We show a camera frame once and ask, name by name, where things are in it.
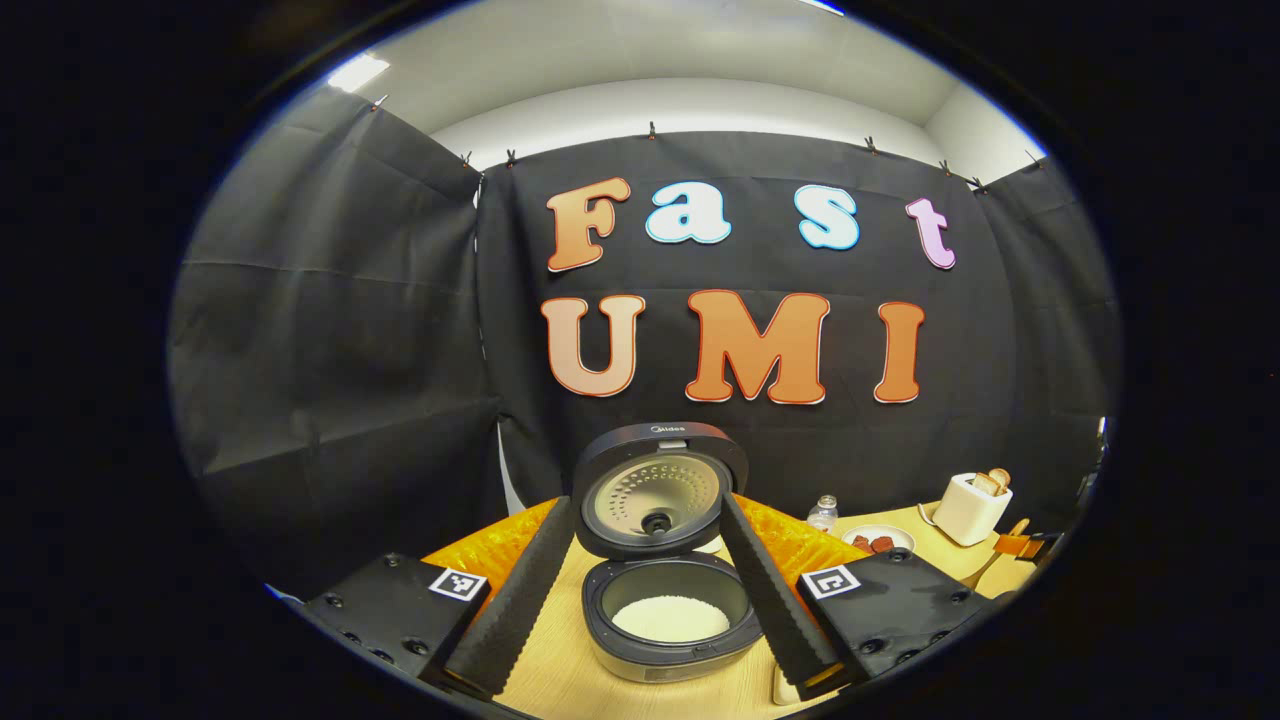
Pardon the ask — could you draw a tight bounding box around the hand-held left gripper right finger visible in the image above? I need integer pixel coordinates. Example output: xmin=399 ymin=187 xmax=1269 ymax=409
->
xmin=720 ymin=490 xmax=1001 ymax=701

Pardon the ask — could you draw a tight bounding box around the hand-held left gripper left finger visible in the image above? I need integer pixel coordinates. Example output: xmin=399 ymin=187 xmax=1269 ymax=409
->
xmin=300 ymin=495 xmax=576 ymax=701

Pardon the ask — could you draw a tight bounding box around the wooden spoon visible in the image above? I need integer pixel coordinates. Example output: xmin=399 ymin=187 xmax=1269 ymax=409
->
xmin=962 ymin=518 xmax=1031 ymax=591

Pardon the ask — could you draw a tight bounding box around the white rice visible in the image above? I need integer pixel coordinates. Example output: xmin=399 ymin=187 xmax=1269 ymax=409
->
xmin=610 ymin=595 xmax=731 ymax=644

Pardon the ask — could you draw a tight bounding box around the dark grey rice cooker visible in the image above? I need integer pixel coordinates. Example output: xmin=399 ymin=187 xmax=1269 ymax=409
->
xmin=570 ymin=422 xmax=766 ymax=686

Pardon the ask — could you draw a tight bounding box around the white toaster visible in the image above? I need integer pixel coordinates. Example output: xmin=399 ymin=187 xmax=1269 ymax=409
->
xmin=932 ymin=472 xmax=1014 ymax=547

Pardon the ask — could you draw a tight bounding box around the white plate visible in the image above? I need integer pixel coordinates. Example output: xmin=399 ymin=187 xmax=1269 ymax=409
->
xmin=842 ymin=524 xmax=916 ymax=556

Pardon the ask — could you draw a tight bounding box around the black backdrop cloth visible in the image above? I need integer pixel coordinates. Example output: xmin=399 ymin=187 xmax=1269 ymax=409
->
xmin=168 ymin=85 xmax=1123 ymax=601

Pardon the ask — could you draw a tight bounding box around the row of small backdrop clips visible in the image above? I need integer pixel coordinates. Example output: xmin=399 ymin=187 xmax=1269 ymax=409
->
xmin=370 ymin=95 xmax=1046 ymax=193

